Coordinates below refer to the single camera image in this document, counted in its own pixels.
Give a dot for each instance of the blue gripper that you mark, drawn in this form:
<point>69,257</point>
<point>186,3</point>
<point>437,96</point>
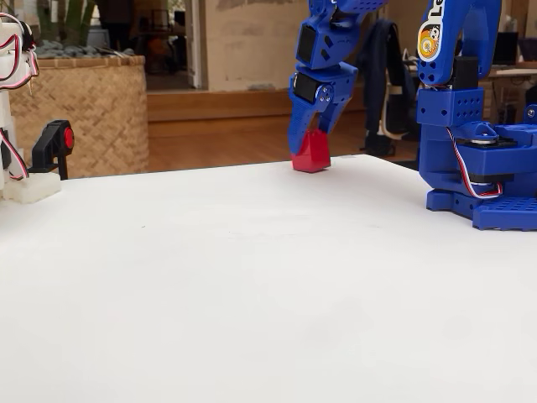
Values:
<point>336,86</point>

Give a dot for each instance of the small red cube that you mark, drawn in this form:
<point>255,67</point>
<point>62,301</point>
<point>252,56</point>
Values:
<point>312,157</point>

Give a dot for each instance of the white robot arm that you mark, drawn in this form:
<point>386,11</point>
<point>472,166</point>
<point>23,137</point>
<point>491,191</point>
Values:
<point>8,63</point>

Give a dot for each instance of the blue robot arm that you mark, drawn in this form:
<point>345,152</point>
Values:
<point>453,105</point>

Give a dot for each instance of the dark blue hanging jacket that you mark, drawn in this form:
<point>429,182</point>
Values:
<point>386,84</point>

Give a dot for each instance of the black computer monitor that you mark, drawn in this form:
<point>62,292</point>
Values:
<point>505,48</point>

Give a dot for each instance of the white office desk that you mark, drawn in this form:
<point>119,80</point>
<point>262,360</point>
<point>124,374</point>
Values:
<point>520,71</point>

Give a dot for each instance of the woven wicker basket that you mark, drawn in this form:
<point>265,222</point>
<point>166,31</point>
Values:
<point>96,113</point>

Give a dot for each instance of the green potted plant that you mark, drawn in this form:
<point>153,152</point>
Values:
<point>75,17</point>

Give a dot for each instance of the black clamp with red knob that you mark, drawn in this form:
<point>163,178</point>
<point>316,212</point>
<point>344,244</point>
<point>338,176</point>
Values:
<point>52,142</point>

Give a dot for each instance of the white door frame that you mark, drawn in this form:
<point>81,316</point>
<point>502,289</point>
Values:
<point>196,42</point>

